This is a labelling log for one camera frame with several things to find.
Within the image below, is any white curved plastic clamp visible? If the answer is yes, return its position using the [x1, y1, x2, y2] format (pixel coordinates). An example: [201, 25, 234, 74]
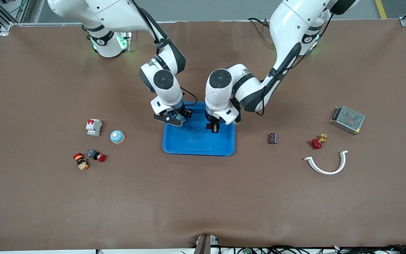
[303, 150, 349, 175]

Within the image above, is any metal mesh power supply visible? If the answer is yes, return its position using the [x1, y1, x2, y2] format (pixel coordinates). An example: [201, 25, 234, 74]
[329, 105, 366, 135]

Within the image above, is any white circuit breaker red switch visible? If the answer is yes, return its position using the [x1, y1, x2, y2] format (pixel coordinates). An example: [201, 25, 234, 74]
[85, 119, 103, 137]

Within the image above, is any red emergency button yellow collar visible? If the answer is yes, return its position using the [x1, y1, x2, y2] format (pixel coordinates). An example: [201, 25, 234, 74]
[73, 152, 90, 171]

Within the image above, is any brown table mat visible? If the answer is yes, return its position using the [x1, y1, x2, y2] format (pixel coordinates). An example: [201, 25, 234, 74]
[0, 19, 406, 252]

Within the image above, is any black left base cable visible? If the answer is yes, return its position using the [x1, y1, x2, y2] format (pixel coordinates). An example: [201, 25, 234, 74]
[247, 17, 272, 29]

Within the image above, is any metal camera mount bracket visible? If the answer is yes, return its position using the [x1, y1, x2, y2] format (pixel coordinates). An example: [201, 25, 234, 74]
[194, 234, 219, 254]

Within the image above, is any blue plastic tray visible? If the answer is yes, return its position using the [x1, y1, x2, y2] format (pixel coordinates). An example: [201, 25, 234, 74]
[162, 101, 236, 157]

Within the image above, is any red handle brass valve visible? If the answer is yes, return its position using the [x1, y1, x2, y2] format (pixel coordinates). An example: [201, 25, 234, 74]
[311, 134, 328, 150]

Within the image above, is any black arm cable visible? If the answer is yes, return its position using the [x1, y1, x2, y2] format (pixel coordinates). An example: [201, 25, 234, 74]
[256, 12, 333, 117]
[130, 0, 198, 107]

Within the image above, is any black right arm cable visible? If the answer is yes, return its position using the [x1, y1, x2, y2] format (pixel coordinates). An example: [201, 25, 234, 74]
[130, 0, 198, 107]

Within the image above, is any red push button black block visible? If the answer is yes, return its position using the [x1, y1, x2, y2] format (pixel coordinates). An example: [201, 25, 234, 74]
[86, 149, 107, 163]

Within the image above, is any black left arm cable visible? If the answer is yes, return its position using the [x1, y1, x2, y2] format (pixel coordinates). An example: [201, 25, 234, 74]
[256, 12, 333, 117]

